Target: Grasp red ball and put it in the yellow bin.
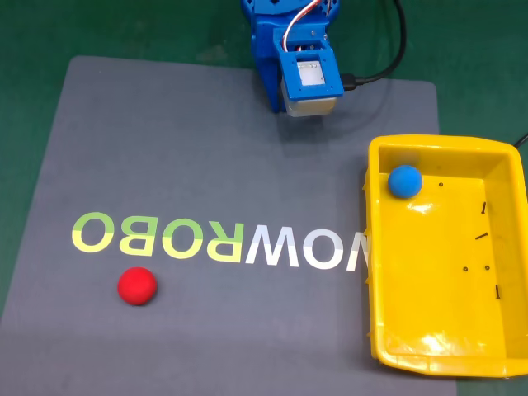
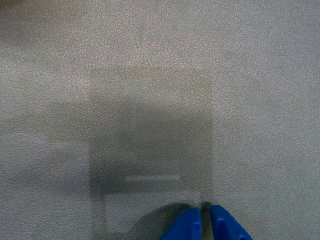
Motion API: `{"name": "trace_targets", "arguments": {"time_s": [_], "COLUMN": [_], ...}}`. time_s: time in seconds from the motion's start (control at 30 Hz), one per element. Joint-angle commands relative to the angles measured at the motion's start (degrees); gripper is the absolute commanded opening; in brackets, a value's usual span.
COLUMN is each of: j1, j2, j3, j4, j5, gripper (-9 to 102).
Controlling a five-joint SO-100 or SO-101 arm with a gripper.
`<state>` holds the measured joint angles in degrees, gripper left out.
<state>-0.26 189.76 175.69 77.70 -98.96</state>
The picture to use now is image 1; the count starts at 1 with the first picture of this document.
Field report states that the black camera cable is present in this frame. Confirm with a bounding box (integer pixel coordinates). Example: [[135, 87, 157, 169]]
[[340, 0, 409, 92]]

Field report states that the grey mat with WOWROBO print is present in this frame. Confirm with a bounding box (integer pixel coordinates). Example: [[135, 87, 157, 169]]
[[0, 55, 459, 396]]

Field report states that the blue foam ball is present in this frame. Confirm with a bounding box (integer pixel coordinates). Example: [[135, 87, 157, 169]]
[[387, 164, 424, 200]]

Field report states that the silver camera in blue mount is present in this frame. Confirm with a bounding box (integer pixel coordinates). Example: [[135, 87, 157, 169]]
[[278, 40, 346, 119]]

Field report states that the white and red servo cable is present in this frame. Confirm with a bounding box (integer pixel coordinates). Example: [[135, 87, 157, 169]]
[[281, 0, 332, 53]]

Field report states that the red foam ball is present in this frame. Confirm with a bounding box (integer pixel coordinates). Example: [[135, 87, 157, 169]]
[[116, 266, 158, 307]]

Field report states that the yellow plastic bin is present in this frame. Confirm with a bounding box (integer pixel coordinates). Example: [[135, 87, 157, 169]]
[[361, 133, 528, 379]]

